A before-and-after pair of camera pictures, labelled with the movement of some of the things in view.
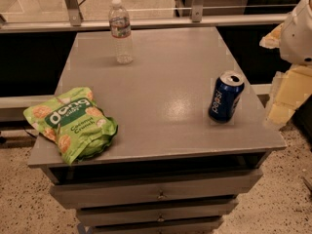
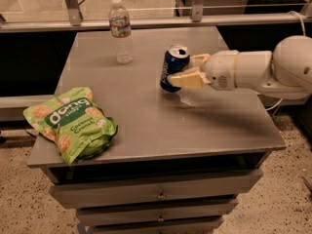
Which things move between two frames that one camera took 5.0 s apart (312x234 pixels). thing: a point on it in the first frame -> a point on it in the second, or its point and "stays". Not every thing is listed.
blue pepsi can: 225,97 -> 175,60
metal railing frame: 77,21 stays
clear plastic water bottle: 120,25 stays
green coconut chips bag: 78,128 stays
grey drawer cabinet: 170,169 stays
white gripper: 297,38 -> 220,69
